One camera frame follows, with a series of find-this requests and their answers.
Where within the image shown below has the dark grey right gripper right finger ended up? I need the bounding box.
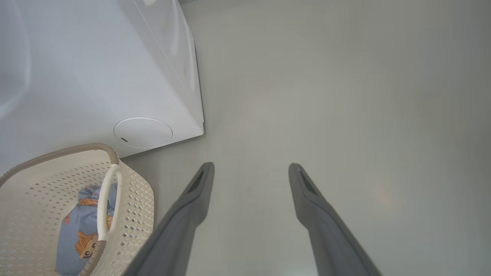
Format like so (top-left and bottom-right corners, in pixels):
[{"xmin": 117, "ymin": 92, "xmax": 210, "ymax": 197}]
[{"xmin": 288, "ymin": 163, "xmax": 382, "ymax": 276}]

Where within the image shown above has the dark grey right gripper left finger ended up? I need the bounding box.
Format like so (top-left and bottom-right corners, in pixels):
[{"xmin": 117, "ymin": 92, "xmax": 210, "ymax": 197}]
[{"xmin": 123, "ymin": 162, "xmax": 215, "ymax": 276}]

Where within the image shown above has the blue cartoon print garment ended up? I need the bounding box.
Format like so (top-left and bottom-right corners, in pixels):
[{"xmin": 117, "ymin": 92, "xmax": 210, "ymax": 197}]
[{"xmin": 55, "ymin": 183, "xmax": 118, "ymax": 276}]

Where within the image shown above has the cream perforated laundry basket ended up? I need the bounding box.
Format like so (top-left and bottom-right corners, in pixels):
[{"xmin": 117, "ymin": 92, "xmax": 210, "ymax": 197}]
[{"xmin": 0, "ymin": 143, "xmax": 155, "ymax": 276}]

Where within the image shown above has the white front-load washing machine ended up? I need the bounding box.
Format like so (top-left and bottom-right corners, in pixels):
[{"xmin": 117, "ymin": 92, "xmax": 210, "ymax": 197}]
[{"xmin": 0, "ymin": 0, "xmax": 204, "ymax": 175}]

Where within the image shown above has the round white filter cover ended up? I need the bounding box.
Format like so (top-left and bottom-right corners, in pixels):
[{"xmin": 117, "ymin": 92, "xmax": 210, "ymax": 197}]
[{"xmin": 114, "ymin": 117, "xmax": 173, "ymax": 149}]

